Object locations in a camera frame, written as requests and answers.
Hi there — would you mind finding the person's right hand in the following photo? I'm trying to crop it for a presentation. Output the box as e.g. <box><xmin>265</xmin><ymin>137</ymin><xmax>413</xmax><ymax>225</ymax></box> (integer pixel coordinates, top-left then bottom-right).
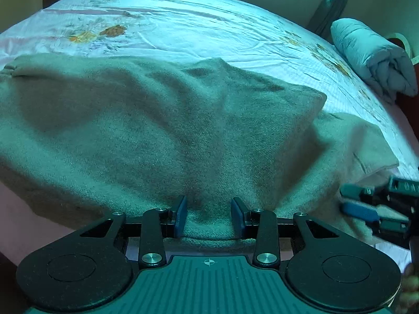
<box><xmin>394</xmin><ymin>262</ymin><xmax>419</xmax><ymax>314</ymax></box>

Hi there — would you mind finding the floral pink bed sheet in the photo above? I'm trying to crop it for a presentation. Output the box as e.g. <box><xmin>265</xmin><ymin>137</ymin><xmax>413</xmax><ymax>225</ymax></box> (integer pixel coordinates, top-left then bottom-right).
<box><xmin>0</xmin><ymin>0</ymin><xmax>419</xmax><ymax>301</ymax></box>

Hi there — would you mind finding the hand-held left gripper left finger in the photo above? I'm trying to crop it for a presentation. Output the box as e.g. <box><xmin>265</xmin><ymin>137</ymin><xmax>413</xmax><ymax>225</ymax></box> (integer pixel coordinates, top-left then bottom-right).
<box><xmin>80</xmin><ymin>195</ymin><xmax>189</xmax><ymax>269</ymax></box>

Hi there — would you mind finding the red-brown wooden headboard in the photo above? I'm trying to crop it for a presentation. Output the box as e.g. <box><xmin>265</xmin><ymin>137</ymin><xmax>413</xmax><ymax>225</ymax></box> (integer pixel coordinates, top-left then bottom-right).
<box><xmin>383</xmin><ymin>33</ymin><xmax>419</xmax><ymax>131</ymax></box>

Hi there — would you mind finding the rolled light blue quilt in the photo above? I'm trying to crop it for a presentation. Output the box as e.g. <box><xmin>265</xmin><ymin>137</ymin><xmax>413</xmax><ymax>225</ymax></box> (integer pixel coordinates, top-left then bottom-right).
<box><xmin>330</xmin><ymin>18</ymin><xmax>419</xmax><ymax>103</ymax></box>

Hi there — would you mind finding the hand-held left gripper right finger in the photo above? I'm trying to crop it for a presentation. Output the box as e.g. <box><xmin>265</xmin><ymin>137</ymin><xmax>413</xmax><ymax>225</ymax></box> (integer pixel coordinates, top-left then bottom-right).
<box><xmin>231</xmin><ymin>197</ymin><xmax>341</xmax><ymax>269</ymax></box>

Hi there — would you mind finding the grey-green towel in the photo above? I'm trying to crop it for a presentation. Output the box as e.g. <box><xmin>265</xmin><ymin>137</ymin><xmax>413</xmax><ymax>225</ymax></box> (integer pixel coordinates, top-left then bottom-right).
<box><xmin>0</xmin><ymin>53</ymin><xmax>400</xmax><ymax>246</ymax></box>

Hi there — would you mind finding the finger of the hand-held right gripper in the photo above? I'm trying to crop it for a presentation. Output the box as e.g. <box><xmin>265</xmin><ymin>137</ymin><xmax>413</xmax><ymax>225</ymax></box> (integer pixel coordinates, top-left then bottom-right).
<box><xmin>340</xmin><ymin>183</ymin><xmax>392</xmax><ymax>205</ymax></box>
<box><xmin>340</xmin><ymin>201</ymin><xmax>411</xmax><ymax>236</ymax></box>

